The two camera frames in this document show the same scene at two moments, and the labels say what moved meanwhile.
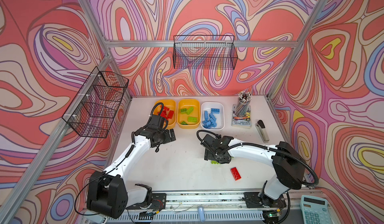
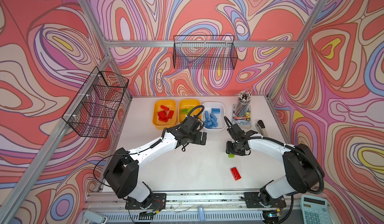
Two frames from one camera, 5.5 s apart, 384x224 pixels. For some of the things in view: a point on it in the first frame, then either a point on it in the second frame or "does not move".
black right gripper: (208, 156) to (228, 149)
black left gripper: (168, 138) to (199, 138)
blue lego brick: (215, 110) does not move
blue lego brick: (213, 121) does not move
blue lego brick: (212, 116) does not move
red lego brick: (170, 114) does not move
